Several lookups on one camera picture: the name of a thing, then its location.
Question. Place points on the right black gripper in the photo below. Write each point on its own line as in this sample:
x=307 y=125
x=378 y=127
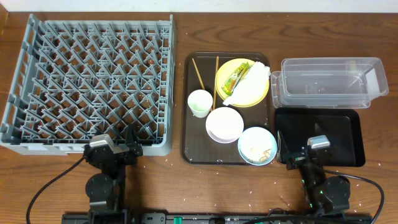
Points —
x=296 y=160

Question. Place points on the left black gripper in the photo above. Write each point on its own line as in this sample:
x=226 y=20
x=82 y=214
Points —
x=118 y=149

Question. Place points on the light blue bowl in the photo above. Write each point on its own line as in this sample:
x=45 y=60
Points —
x=257 y=137

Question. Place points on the white pink bowl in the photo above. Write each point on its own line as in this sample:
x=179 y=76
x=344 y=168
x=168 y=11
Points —
x=224 y=125

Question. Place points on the white napkin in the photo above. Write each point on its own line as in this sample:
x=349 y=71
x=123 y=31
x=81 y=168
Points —
x=252 y=88

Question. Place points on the white plastic cup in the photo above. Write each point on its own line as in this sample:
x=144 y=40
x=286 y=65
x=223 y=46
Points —
x=200 y=102

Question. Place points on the green snack wrapper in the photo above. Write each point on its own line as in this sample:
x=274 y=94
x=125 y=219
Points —
x=234 y=78

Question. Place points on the yellow round plate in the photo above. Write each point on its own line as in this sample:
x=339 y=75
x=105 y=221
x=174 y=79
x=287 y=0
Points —
x=226 y=70

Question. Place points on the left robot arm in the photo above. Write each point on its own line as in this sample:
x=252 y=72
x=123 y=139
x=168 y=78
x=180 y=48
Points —
x=106 y=190

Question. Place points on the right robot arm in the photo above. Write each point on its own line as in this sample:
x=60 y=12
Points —
x=325 y=195

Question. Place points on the black food waste tray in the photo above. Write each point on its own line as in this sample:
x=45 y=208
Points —
x=341 y=126

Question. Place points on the clear plastic waste container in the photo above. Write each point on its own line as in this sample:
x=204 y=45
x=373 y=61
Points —
x=328 y=82

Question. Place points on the rice and food scraps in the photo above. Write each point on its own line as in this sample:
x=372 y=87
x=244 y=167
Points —
x=258 y=154

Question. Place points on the left wooden chopstick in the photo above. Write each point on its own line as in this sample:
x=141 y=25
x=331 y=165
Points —
x=201 y=82

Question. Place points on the wooden chopstick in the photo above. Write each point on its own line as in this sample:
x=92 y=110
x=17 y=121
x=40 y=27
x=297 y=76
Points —
x=201 y=82
x=215 y=90

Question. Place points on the grey plastic dish rack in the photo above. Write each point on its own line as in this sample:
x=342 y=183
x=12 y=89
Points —
x=78 y=79

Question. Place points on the right wooden chopstick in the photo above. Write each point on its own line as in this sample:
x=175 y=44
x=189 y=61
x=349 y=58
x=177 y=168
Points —
x=215 y=90

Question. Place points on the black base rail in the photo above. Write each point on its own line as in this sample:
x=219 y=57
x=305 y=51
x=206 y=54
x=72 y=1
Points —
x=161 y=218

